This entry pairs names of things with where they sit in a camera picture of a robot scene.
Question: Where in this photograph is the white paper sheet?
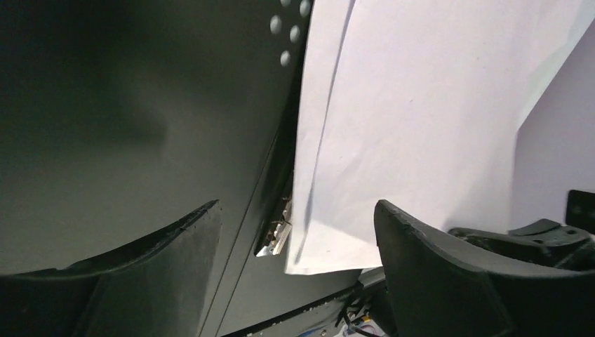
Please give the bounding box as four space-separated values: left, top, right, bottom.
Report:
299 1 594 275
285 0 355 275

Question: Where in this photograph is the black folder with beige cover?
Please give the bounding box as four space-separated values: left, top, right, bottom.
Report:
0 0 363 337

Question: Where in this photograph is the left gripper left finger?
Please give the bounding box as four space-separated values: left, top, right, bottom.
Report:
1 201 222 336

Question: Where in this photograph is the metal folder clip mechanism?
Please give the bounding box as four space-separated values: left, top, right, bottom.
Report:
255 197 292 258

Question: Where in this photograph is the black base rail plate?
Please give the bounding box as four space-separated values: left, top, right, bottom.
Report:
228 267 398 337

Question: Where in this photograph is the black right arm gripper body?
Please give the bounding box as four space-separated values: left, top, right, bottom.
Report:
448 190 594 271

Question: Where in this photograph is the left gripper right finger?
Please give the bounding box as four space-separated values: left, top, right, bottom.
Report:
374 200 594 336

